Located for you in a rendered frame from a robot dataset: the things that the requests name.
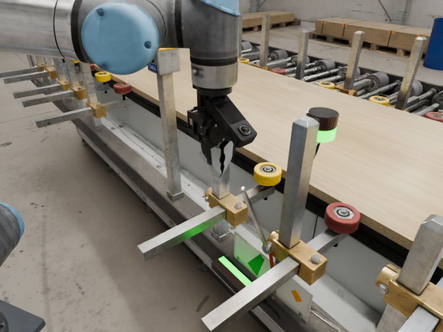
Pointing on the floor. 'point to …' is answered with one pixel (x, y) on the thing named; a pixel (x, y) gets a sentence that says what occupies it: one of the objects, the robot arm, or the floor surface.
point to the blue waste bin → (435, 47)
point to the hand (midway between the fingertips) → (221, 174)
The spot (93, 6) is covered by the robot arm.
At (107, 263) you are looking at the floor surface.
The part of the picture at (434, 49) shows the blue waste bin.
